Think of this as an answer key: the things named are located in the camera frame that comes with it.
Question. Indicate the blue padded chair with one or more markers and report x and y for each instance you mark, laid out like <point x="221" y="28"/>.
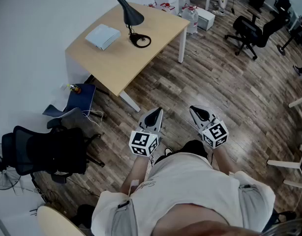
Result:
<point x="81" y="97"/>

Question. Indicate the person's white black shoe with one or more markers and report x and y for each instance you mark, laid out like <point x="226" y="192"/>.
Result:
<point x="167" y="151"/>

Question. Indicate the person's torso in white shirt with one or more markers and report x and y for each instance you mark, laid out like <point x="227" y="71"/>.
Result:
<point x="190" y="193"/>

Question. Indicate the clear water jug red cap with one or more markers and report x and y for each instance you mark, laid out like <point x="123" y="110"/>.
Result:
<point x="153" y="5"/>
<point x="168" y="8"/>
<point x="183" y="0"/>
<point x="190" y="21"/>

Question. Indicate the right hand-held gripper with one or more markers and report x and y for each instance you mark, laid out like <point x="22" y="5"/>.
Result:
<point x="216" y="134"/>

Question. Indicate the black desk lamp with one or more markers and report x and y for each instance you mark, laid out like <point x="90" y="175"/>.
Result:
<point x="131" y="15"/>

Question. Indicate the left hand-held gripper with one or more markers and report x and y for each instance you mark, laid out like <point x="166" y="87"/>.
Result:
<point x="142" y="142"/>

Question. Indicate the round light table black legs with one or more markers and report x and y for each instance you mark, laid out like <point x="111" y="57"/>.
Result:
<point x="55" y="222"/>

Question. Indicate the person's left forearm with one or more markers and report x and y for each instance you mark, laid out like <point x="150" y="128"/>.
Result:
<point x="138" y="171"/>

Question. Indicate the black standing fan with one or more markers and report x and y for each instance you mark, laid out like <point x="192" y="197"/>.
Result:
<point x="4" y="171"/>

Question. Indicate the small orange drink bottle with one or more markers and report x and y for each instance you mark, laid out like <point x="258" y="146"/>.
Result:
<point x="76" y="89"/>

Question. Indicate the white table legs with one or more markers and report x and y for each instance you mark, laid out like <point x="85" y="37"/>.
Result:
<point x="283" y="163"/>

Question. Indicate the white rectangular appliance box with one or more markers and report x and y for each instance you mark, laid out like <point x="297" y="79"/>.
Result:
<point x="206" y="18"/>

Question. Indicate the person's black shorts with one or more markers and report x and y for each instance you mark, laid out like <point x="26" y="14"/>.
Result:
<point x="195" y="147"/>

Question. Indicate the light wooden desk white legs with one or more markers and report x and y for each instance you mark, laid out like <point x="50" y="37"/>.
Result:
<point x="116" y="58"/>

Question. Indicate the black mesh office chair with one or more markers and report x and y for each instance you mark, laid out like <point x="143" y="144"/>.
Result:
<point x="50" y="151"/>

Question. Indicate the flat white box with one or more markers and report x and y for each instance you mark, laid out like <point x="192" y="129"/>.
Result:
<point x="101" y="36"/>

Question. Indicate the person's right forearm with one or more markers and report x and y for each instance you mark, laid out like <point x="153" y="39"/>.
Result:
<point x="223" y="158"/>

